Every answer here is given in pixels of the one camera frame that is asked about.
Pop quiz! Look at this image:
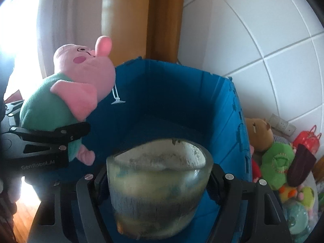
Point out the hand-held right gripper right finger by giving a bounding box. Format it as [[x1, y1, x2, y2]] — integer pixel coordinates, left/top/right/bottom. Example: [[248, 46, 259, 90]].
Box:
[[192, 165, 292, 243]]

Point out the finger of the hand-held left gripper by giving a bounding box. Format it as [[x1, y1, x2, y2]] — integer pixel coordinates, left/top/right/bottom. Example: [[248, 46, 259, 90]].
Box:
[[4, 101, 25, 126], [10, 122, 91, 169]]

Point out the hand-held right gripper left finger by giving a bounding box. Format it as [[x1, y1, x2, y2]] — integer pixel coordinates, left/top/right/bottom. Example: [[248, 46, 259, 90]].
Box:
[[28, 166, 132, 243]]

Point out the translucent plastic cup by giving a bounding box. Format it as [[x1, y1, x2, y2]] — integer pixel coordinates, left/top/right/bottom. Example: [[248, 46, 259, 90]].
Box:
[[106, 137, 213, 240]]

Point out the pink pig plush toy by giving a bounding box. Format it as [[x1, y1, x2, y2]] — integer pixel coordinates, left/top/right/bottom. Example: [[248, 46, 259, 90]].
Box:
[[19, 36, 126, 166]]

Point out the teal round plush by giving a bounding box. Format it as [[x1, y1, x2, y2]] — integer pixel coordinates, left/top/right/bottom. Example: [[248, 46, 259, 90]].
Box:
[[283, 199, 310, 235]]

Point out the blue fabric storage box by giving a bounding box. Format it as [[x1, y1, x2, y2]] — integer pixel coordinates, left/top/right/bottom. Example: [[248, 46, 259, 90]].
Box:
[[54, 58, 254, 243]]

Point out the dark red box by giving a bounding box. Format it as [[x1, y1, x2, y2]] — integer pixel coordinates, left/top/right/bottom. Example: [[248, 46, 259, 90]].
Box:
[[4, 89, 24, 105]]

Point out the pink and red plush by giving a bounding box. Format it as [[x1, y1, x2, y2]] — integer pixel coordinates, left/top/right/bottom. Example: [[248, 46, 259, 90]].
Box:
[[250, 144, 262, 183]]

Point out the green plush toy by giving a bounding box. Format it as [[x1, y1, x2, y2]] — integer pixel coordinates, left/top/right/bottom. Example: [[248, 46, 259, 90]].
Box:
[[260, 142, 296, 191]]

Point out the brown bear plush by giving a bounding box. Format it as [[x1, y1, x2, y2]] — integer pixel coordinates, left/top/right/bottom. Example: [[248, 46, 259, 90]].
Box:
[[246, 118, 275, 154]]

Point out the orange yellow duck plush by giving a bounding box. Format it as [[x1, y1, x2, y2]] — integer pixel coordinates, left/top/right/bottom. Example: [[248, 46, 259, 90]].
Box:
[[278, 184, 299, 203]]

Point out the pink starfish plush toy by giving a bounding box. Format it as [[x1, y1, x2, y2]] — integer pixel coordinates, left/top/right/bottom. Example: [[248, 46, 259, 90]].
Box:
[[297, 186, 316, 209]]

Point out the red toy handbag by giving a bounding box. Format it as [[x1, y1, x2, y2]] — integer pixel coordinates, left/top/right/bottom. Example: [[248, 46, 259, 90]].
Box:
[[292, 125, 321, 155]]

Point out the white curtain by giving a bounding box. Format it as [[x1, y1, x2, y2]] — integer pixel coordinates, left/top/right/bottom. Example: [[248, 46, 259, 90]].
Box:
[[37, 0, 107, 79]]

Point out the white wall outlet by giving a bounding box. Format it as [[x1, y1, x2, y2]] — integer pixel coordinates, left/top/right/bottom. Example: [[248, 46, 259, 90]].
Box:
[[268, 113, 297, 136]]

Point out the wooden door frame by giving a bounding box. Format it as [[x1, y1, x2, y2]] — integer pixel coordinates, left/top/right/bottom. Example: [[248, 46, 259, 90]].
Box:
[[101, 0, 185, 67]]

